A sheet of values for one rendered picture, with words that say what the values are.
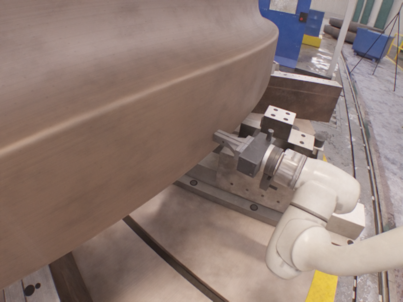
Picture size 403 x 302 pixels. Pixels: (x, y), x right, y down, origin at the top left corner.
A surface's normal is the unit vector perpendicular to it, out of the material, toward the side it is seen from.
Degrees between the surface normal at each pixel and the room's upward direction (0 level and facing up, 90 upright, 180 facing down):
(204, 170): 72
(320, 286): 0
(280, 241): 62
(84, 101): 11
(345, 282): 0
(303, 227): 25
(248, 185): 90
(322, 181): 45
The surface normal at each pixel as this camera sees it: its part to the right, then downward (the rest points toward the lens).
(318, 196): -0.40, -0.22
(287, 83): -0.08, 0.62
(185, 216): 0.06, -0.78
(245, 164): -0.58, 0.49
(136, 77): 0.29, -0.61
